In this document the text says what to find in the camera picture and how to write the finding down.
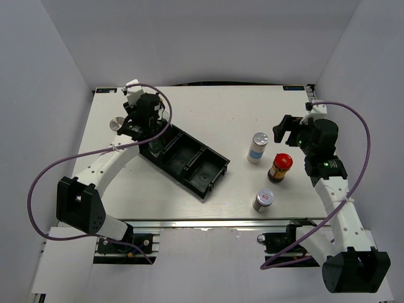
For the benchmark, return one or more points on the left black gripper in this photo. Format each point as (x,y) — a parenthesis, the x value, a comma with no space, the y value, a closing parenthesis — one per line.
(129,111)

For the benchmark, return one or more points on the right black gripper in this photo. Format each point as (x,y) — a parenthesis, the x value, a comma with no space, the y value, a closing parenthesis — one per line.
(292,125)

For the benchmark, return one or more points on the clear oil glass bottle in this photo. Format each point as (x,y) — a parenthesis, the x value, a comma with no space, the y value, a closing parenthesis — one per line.
(155,148)

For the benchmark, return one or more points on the dark sauce glass bottle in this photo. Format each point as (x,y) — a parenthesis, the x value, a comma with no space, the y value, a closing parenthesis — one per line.
(164,119)

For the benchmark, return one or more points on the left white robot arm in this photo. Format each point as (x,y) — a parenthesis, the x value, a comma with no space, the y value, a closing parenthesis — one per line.
(79,198)

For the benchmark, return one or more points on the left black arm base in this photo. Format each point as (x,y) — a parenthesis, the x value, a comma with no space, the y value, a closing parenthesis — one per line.
(140,247)

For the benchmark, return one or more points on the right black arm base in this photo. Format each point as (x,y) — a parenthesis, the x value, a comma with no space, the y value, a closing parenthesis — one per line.
(296,257)

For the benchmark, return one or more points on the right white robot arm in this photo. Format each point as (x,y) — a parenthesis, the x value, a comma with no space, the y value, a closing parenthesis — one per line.
(350,263)

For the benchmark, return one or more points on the white blue-label shaker bottle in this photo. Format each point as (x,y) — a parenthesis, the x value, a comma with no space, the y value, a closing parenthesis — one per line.
(257,147)

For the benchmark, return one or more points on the silver-lid clear shaker jar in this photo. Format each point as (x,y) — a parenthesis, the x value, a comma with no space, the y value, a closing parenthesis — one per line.
(116,123)

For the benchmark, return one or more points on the red-lid dark sauce jar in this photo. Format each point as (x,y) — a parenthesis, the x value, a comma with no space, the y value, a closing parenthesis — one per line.
(281,165)

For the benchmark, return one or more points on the right blue logo sticker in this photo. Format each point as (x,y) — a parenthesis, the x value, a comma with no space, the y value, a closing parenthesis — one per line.
(293,88)

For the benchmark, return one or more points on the blue logo sticker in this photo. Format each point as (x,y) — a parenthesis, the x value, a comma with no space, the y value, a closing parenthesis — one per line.
(293,88)
(106,90)

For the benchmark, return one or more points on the left blue logo sticker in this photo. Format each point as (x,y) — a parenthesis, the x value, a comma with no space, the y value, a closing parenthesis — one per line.
(106,90)

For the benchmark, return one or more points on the small silver-lid spice jar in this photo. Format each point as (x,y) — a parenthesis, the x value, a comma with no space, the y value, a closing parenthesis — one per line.
(263,200)

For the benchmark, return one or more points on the black three-compartment tray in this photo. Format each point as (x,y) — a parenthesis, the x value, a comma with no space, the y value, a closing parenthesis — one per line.
(190,162)

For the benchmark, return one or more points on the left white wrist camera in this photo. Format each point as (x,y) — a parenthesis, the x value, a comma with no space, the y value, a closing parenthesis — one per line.
(132,91)

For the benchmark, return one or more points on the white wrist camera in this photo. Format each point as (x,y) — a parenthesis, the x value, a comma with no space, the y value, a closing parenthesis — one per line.
(316,109)
(132,91)

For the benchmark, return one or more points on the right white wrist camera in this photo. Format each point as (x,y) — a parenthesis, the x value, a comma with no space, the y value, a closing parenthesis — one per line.
(316,109)

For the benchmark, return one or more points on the aluminium front rail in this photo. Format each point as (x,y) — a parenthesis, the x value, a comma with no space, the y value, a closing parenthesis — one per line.
(208,224)

